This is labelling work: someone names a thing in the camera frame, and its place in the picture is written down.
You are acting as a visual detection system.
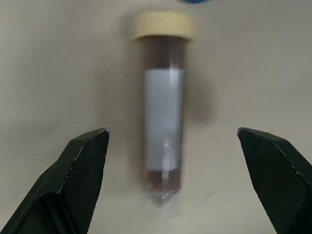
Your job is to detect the yellow capped brown test tube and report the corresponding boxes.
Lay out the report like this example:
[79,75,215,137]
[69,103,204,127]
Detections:
[129,11,198,219]

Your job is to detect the blue capped test tube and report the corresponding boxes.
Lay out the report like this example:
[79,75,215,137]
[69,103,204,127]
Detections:
[179,0,213,6]

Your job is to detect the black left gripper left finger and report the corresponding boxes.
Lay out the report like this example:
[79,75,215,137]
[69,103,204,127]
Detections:
[0,127,111,234]

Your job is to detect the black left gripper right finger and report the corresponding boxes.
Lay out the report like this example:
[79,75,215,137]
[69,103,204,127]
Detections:
[237,127,312,234]

